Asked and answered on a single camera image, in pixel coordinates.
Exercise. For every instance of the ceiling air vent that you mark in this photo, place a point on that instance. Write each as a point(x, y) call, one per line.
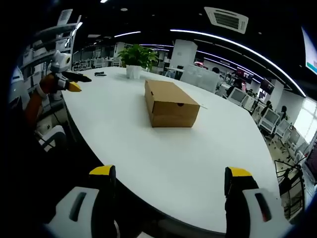
point(226, 19)

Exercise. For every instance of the row of white office chairs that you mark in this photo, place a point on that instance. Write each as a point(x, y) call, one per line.
point(270, 120)

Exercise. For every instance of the white backed monitor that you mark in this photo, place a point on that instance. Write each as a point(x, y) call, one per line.
point(237, 95)

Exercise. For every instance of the long ceiling light strip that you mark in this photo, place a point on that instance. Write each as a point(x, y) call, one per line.
point(188, 31)

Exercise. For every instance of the green plant white pot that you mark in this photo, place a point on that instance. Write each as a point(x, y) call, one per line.
point(136, 57)

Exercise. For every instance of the brown cardboard shoe box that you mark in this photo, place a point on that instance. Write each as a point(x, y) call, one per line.
point(171, 104)

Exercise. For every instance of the black tripod stand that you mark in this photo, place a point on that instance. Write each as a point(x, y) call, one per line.
point(287, 178)

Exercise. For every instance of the white frosted partition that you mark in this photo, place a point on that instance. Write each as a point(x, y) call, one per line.
point(200, 78)

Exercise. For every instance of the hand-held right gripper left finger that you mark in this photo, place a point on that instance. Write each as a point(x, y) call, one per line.
point(74, 205)

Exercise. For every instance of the large display screen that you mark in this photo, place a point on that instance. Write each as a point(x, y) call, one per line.
point(310, 54)

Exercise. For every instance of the wall mounted television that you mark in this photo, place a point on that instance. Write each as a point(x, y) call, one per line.
point(245, 74)
point(267, 86)

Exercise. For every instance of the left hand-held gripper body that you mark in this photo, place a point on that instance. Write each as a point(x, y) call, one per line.
point(62, 62)

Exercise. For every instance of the window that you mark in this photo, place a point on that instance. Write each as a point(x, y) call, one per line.
point(307, 116)

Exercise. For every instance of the white office chair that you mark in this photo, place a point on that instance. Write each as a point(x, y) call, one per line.
point(57, 130)

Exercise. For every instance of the small dark tool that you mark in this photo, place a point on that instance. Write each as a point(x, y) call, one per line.
point(100, 73)

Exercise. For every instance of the person's left hand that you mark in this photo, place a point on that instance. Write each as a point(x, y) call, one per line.
point(49, 84)

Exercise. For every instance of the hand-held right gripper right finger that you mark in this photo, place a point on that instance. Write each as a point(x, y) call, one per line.
point(267, 210)

